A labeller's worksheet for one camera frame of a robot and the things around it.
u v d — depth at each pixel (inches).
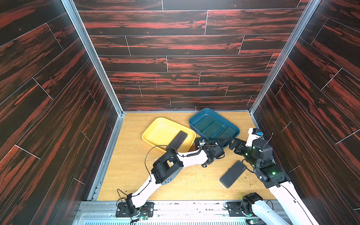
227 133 39.8
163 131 41.6
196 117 44.3
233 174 33.4
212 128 42.1
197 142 35.0
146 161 21.7
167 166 22.9
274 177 18.8
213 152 28.9
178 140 39.2
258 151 19.8
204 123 43.7
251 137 24.6
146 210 28.9
